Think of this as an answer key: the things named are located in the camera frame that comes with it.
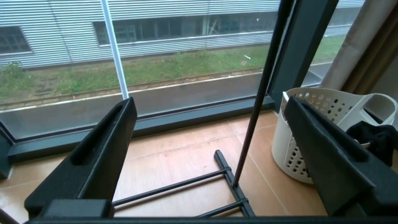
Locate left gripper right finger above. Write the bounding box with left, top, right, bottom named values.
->
left=284, top=96, right=398, bottom=217

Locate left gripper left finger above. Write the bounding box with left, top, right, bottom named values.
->
left=24, top=96, right=138, bottom=218

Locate heap of clothes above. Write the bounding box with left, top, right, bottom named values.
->
left=346, top=120, right=398, bottom=167

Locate white laundry basket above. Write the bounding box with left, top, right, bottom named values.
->
left=271, top=86, right=398, bottom=185

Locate black clothes rack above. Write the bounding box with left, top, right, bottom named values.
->
left=0, top=0, right=295, bottom=224

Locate beige curtain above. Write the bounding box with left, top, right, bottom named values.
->
left=320, top=0, right=398, bottom=96

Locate window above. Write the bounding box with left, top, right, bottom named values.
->
left=0, top=0, right=366, bottom=181

